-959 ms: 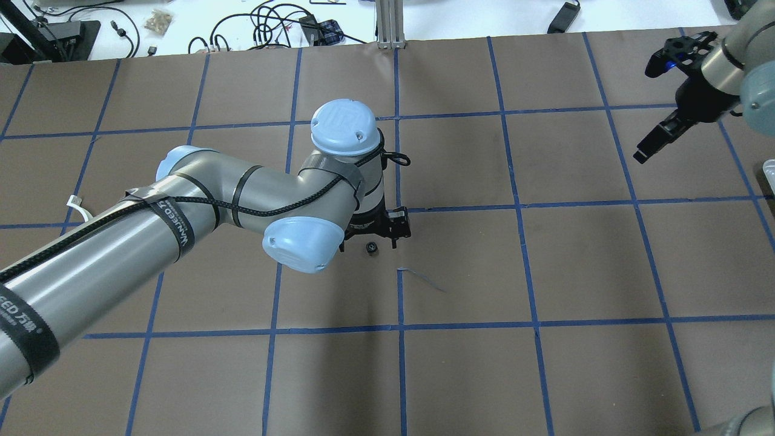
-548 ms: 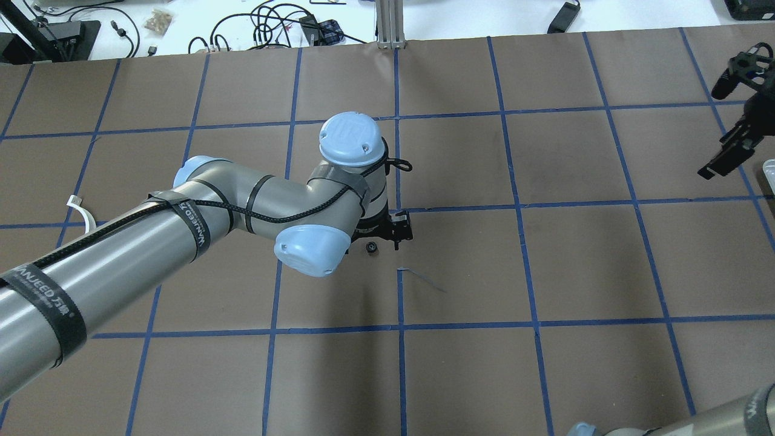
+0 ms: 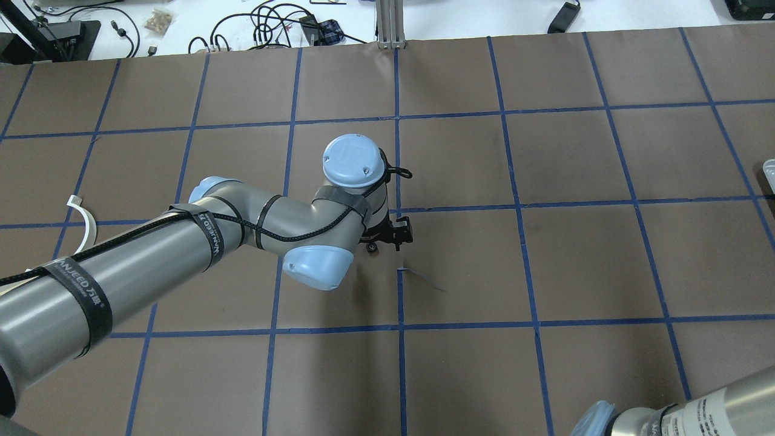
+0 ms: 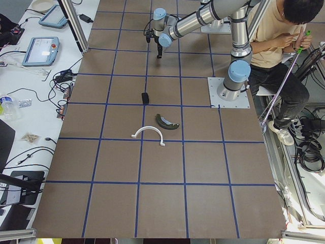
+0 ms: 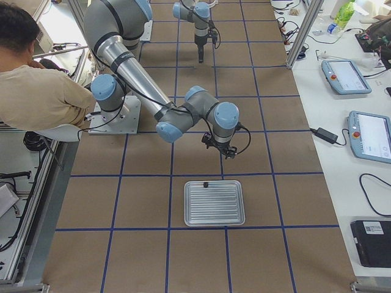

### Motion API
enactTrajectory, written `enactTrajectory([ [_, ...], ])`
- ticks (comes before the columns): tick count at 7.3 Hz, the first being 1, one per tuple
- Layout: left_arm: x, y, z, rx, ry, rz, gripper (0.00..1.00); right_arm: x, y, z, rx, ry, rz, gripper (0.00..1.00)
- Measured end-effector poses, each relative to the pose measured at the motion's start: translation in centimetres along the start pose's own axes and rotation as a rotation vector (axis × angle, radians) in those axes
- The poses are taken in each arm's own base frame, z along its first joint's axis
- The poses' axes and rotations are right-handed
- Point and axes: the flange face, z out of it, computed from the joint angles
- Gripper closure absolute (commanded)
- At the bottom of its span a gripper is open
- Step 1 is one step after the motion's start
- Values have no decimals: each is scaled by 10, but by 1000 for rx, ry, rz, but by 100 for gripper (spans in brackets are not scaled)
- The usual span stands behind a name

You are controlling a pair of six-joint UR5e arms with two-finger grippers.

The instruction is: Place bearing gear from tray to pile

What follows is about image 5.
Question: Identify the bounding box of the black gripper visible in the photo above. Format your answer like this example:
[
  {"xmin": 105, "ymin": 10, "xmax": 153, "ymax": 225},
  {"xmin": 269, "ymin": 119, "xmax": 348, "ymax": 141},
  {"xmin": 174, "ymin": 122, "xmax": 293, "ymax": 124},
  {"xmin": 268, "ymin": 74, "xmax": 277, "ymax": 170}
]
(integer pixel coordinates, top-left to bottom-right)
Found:
[
  {"xmin": 194, "ymin": 34, "xmax": 217, "ymax": 63},
  {"xmin": 201, "ymin": 132, "xmax": 238, "ymax": 159}
]

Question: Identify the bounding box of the far blue teach pendant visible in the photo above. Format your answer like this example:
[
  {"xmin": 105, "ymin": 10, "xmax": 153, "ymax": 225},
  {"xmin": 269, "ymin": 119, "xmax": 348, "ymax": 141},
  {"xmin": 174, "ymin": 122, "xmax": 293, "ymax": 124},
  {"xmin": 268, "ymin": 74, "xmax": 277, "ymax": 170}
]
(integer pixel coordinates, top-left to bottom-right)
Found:
[{"xmin": 321, "ymin": 60, "xmax": 372, "ymax": 95}]

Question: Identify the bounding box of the black power adapter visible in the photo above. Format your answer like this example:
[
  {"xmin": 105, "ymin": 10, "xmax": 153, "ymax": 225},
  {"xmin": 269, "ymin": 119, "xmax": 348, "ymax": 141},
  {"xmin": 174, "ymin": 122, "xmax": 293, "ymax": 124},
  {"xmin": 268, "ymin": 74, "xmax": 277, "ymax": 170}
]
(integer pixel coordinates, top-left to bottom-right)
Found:
[{"xmin": 310, "ymin": 128, "xmax": 338, "ymax": 144}]

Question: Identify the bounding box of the person in beige shirt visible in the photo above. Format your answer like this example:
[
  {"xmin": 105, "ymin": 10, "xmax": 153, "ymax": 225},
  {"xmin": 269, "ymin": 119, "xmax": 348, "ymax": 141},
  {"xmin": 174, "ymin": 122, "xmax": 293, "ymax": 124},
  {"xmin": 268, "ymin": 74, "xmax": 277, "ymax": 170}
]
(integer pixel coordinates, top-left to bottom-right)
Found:
[{"xmin": 1, "ymin": 2, "xmax": 95, "ymax": 131}]

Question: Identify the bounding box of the blue teach pendant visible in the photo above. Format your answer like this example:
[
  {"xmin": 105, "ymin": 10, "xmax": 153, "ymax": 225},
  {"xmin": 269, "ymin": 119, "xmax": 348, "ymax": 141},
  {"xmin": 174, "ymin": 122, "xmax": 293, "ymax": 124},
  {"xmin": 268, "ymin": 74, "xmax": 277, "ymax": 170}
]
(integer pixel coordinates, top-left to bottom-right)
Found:
[
  {"xmin": 321, "ymin": 60, "xmax": 372, "ymax": 95},
  {"xmin": 347, "ymin": 111, "xmax": 390, "ymax": 164}
]

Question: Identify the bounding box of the near blue teach pendant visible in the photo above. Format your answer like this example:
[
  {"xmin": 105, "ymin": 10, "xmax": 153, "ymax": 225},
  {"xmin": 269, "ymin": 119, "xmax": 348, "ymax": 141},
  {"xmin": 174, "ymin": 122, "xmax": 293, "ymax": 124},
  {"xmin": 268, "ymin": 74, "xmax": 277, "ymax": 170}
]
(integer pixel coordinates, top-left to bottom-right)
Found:
[{"xmin": 347, "ymin": 111, "xmax": 390, "ymax": 164}]

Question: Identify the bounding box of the silver ribbed metal tray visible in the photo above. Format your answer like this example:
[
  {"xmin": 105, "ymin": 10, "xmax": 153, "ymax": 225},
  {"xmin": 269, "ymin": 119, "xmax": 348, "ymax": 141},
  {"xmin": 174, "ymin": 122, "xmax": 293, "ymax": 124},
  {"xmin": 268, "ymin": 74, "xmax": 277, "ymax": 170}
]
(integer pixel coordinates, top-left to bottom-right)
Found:
[{"xmin": 184, "ymin": 180, "xmax": 246, "ymax": 227}]

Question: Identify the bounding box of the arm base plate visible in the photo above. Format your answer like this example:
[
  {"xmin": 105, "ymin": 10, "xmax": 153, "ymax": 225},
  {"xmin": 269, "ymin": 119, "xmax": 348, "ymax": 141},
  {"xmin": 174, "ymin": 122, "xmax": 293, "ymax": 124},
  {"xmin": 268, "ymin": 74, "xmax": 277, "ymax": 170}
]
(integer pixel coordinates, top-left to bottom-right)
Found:
[{"xmin": 88, "ymin": 95, "xmax": 141, "ymax": 135}]

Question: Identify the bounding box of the black laptop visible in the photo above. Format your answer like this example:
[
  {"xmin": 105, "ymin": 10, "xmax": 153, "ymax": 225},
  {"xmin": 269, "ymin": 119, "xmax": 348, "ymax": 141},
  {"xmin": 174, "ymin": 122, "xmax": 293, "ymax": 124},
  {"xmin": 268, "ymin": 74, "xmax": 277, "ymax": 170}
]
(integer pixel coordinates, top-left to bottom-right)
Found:
[{"xmin": 350, "ymin": 220, "xmax": 390, "ymax": 268}]

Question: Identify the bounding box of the aluminium frame post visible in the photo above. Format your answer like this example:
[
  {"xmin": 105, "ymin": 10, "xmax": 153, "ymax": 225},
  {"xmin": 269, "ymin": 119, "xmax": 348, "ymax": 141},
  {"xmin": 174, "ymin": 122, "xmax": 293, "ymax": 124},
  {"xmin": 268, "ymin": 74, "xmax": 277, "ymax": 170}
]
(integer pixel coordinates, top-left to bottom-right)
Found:
[{"xmin": 286, "ymin": 0, "xmax": 324, "ymax": 69}]

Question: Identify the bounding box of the plastic water bottle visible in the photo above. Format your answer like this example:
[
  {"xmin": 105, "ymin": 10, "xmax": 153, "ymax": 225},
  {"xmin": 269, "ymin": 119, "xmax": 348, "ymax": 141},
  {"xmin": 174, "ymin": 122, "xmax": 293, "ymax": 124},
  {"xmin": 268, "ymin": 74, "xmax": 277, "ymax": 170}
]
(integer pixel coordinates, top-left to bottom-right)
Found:
[{"xmin": 327, "ymin": 1, "xmax": 354, "ymax": 34}]

